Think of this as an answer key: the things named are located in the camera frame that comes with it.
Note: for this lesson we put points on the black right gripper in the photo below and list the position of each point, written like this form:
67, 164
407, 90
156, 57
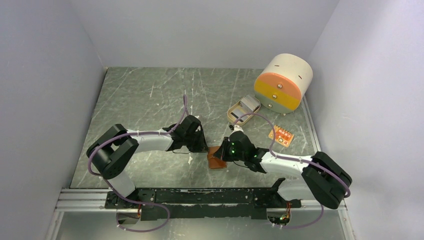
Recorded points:
221, 153

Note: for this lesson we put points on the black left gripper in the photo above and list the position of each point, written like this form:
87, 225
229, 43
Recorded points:
202, 146

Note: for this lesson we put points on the brown leather card holder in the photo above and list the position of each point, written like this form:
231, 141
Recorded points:
215, 163

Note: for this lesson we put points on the beige plastic tray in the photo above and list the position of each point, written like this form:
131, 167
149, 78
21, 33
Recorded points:
231, 119

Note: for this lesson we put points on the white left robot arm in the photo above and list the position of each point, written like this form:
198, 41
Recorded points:
111, 153

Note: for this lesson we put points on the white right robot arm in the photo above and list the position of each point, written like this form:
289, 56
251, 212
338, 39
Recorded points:
317, 177

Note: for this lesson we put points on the grey card lying in tray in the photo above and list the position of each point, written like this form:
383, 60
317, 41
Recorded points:
237, 114

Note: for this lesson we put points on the orange patterned card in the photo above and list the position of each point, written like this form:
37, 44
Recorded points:
281, 136

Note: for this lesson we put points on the stack of grey cards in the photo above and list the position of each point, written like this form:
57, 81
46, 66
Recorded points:
249, 103

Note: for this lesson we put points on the round pastel drawer box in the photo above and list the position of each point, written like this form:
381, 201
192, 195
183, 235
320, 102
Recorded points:
283, 83

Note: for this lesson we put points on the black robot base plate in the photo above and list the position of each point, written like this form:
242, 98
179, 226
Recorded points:
193, 203

